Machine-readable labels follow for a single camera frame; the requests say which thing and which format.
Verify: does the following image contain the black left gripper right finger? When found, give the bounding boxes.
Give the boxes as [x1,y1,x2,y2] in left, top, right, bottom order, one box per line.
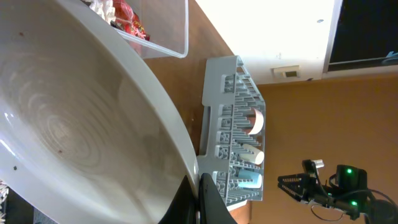
[198,173,236,224]

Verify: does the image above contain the dark window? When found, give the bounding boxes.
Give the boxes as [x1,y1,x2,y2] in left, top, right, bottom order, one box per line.
[330,0,397,63]

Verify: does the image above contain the light blue cup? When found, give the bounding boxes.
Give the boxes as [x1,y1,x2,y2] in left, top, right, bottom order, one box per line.
[238,169,263,189]

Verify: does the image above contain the clear plastic bin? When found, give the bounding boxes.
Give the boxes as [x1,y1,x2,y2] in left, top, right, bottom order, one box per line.
[80,0,190,59]

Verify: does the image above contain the grey dishwasher rack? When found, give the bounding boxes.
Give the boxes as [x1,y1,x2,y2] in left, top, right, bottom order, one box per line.
[197,56,266,210]

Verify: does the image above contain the pink bowl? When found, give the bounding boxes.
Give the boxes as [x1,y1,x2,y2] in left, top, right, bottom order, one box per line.
[246,108,264,135]

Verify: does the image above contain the red white wrapper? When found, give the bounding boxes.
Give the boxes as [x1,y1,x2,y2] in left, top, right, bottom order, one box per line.
[83,0,150,40]

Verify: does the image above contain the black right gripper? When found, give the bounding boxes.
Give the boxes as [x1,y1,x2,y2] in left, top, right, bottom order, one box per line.
[277,159,360,220]

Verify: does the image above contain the cream white cup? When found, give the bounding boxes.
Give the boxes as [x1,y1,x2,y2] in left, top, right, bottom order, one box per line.
[240,144,265,165]

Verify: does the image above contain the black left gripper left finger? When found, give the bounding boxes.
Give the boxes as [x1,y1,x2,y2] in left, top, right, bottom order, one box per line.
[159,176,196,224]

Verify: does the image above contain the grey plate with food scraps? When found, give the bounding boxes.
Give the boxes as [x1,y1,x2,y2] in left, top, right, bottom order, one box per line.
[1,1,198,223]

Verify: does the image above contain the wall thermostat panel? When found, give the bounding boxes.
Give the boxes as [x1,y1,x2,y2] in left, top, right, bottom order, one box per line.
[272,65,300,78]

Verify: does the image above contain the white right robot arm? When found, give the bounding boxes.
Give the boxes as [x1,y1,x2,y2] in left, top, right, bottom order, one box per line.
[277,159,397,224]

